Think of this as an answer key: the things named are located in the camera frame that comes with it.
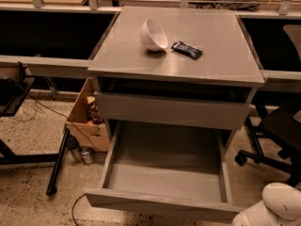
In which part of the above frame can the black floor cable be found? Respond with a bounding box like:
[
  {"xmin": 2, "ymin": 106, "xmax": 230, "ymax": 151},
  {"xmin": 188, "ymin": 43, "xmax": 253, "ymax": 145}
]
[{"xmin": 12, "ymin": 82, "xmax": 104, "ymax": 226}]

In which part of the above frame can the dark blue snack packet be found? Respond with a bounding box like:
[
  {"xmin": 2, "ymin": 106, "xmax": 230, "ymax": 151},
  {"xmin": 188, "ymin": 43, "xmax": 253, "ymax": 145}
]
[{"xmin": 171, "ymin": 41, "xmax": 202, "ymax": 60}]

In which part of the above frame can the brown bottle in box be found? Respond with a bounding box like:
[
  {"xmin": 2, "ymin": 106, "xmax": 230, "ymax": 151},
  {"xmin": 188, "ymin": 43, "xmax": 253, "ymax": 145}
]
[{"xmin": 87, "ymin": 96, "xmax": 103, "ymax": 124}]

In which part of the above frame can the grey metal rail frame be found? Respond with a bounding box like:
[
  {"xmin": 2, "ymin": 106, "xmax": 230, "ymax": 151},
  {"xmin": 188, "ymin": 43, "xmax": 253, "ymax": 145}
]
[{"xmin": 0, "ymin": 0, "xmax": 301, "ymax": 92}]

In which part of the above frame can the white ceramic bowl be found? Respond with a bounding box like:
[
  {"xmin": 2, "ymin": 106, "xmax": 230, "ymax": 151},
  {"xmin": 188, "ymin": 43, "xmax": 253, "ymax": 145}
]
[{"xmin": 140, "ymin": 18, "xmax": 168, "ymax": 52}]

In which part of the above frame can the dark spray bottle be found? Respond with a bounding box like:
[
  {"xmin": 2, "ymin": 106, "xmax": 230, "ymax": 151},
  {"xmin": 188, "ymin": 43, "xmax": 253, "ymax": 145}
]
[{"xmin": 67, "ymin": 137, "xmax": 82, "ymax": 162}]

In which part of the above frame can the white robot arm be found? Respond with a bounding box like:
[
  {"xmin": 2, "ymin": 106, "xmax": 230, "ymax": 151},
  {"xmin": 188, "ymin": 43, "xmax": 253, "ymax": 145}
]
[{"xmin": 231, "ymin": 183, "xmax": 301, "ymax": 226}]

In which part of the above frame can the grey drawer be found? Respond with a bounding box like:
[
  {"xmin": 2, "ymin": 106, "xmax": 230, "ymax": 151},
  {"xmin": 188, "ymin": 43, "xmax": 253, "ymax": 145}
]
[
  {"xmin": 86, "ymin": 121, "xmax": 243, "ymax": 223},
  {"xmin": 95, "ymin": 92, "xmax": 249, "ymax": 130}
]

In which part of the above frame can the grey drawer cabinet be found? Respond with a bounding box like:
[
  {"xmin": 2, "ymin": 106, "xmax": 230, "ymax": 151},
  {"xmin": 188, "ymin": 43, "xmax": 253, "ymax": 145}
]
[{"xmin": 87, "ymin": 6, "xmax": 265, "ymax": 134}]

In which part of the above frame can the cardboard box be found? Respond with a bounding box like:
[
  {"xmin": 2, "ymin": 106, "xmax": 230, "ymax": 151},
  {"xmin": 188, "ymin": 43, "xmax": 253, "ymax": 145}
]
[{"xmin": 65, "ymin": 78, "xmax": 110, "ymax": 152}]

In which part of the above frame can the grey top drawer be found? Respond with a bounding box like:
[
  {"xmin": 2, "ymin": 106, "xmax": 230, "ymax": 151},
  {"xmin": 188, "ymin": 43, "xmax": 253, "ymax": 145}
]
[{"xmin": 95, "ymin": 92, "xmax": 249, "ymax": 130}]

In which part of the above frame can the black office chair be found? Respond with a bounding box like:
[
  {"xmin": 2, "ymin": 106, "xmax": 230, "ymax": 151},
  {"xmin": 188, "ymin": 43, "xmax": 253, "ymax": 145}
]
[{"xmin": 235, "ymin": 20, "xmax": 301, "ymax": 186}]

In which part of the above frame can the silver metal can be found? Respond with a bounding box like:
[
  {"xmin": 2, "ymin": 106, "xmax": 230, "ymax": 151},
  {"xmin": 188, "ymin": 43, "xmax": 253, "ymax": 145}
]
[{"xmin": 81, "ymin": 147, "xmax": 93, "ymax": 164}]

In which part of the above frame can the black table leg frame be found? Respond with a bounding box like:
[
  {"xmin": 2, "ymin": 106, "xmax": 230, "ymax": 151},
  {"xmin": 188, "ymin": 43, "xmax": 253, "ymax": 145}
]
[{"xmin": 0, "ymin": 129, "xmax": 70, "ymax": 196}]

